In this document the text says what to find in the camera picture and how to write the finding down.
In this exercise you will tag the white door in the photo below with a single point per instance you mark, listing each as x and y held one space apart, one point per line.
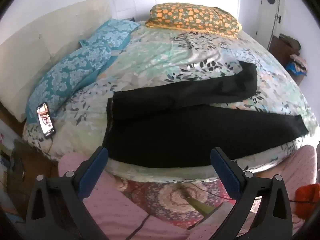
268 17

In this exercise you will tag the orange cloth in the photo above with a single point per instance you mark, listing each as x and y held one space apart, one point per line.
308 197

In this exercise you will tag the black smartphone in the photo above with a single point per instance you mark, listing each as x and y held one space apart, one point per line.
45 120

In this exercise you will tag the floral bed sheet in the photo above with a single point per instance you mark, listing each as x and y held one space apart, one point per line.
155 55

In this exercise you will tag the blue bag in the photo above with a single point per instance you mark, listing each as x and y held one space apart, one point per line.
296 66

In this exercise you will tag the wooden cabinet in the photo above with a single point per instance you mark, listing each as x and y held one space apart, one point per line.
281 47

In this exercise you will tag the small blue floral pillow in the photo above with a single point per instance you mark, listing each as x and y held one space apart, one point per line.
112 32

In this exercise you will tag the black pants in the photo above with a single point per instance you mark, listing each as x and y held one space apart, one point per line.
175 135

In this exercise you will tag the large blue floral pillow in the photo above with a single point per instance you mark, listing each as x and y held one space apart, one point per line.
70 72

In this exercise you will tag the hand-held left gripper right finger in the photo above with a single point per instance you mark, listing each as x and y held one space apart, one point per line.
225 172

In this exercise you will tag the orange floral pillow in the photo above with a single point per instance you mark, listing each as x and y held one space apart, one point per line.
192 17

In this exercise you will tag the cream headboard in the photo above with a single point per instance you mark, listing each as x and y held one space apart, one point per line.
37 42

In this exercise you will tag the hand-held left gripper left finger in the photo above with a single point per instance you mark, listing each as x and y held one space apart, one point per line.
93 172

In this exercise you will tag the patterned red rug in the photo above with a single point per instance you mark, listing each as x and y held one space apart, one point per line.
172 200

